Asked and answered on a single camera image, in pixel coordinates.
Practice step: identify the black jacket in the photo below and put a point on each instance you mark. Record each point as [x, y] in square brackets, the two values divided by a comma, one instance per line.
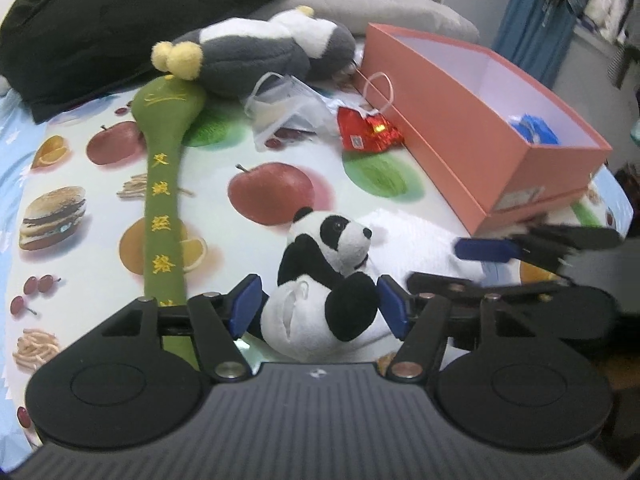
[125, 20]

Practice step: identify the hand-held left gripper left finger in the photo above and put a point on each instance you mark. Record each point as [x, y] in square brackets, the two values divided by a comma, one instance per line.
[245, 305]

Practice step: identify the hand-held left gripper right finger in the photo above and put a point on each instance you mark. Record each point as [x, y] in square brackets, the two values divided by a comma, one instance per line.
[392, 307]

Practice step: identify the red foil candy wrapper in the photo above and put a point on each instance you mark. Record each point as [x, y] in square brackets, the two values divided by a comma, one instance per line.
[367, 130]

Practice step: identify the green plush massage hammer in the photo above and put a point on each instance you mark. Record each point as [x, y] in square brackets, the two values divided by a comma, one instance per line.
[160, 200]

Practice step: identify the blue curtain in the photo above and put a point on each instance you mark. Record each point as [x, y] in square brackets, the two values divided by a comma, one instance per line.
[530, 25]

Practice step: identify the grey white penguin plush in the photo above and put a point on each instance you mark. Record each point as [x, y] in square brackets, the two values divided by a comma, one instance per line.
[250, 50]

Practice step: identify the blue plastic bag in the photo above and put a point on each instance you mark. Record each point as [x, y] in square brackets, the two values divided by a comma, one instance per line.
[535, 130]

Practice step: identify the pink cardboard box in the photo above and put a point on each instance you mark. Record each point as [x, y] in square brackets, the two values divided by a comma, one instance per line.
[450, 135]

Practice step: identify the panda plush toy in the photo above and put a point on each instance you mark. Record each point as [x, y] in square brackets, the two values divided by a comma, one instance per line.
[300, 320]

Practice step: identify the light blue bed sheet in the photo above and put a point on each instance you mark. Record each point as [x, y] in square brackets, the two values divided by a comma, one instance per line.
[12, 160]

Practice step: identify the grey pillow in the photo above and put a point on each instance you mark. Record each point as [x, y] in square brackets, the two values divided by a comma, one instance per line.
[380, 5]

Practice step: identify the white cloth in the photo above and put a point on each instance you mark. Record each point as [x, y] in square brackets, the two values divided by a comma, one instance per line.
[425, 245]

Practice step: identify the fruit printed mat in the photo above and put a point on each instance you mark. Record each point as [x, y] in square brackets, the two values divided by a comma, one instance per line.
[210, 220]

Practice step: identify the hanging light garment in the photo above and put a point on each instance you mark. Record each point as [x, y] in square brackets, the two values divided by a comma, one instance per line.
[610, 5]

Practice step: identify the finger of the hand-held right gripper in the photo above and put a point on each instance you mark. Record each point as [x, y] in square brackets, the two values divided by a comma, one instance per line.
[480, 250]
[440, 282]

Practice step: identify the clear plastic bag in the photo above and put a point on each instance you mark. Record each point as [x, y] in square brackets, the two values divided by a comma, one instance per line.
[290, 110]

